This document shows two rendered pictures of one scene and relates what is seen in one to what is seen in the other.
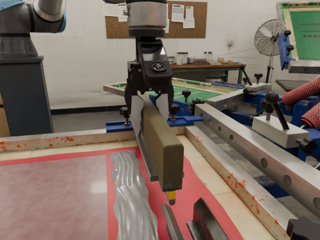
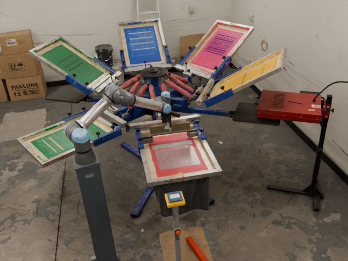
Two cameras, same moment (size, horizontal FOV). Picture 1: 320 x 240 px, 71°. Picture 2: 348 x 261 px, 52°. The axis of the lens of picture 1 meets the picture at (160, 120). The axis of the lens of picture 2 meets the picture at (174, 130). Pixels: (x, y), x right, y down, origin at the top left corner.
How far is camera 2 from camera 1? 311 cm
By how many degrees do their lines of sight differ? 77
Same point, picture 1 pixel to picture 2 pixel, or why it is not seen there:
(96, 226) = (185, 147)
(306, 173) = (181, 118)
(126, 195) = (176, 144)
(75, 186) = (171, 152)
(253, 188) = not seen: hidden behind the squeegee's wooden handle
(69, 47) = not seen: outside the picture
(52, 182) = (169, 156)
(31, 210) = (180, 156)
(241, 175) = not seen: hidden behind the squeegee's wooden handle
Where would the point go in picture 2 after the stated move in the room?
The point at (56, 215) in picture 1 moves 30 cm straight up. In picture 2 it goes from (182, 152) to (180, 121)
